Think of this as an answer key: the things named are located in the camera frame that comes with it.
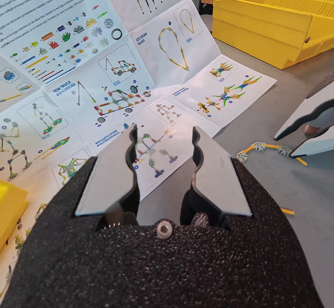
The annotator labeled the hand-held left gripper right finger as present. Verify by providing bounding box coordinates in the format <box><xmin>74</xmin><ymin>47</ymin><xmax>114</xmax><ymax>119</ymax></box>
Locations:
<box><xmin>191</xmin><ymin>126</ymin><xmax>252</xmax><ymax>229</ymax></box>

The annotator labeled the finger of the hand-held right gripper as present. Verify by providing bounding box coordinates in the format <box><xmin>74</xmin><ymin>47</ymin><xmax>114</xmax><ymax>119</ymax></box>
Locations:
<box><xmin>289</xmin><ymin>130</ymin><xmax>334</xmax><ymax>159</ymax></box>
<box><xmin>273</xmin><ymin>82</ymin><xmax>334</xmax><ymax>141</ymax></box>

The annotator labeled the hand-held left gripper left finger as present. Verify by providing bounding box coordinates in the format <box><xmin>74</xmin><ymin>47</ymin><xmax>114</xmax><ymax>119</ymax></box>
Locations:
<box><xmin>75</xmin><ymin>123</ymin><xmax>140</xmax><ymax>227</ymax></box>

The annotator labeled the yellow plastic box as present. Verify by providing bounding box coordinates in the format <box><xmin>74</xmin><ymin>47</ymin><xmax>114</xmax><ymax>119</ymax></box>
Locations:
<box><xmin>212</xmin><ymin>0</ymin><xmax>334</xmax><ymax>70</ymax></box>

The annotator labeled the yellow rod parts bin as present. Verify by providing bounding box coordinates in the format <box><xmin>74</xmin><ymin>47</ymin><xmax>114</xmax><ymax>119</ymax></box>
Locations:
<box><xmin>0</xmin><ymin>180</ymin><xmax>29</xmax><ymax>250</ymax></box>

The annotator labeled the white building instruction sheet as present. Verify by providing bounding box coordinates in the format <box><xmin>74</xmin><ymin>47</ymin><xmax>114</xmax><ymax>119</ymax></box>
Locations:
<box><xmin>0</xmin><ymin>0</ymin><xmax>277</xmax><ymax>298</ymax></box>

